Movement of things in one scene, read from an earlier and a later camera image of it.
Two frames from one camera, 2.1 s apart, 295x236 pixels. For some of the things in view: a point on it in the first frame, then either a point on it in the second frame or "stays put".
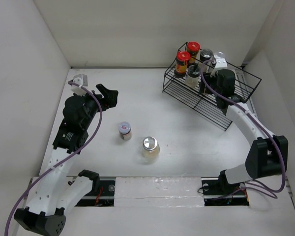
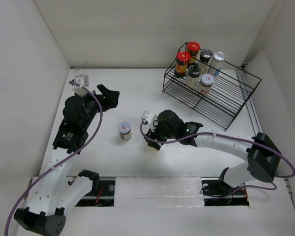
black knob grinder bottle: (192, 76) stays put
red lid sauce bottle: (193, 47) stays put
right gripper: (208, 78) → (157, 124)
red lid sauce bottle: (182, 60) stays put
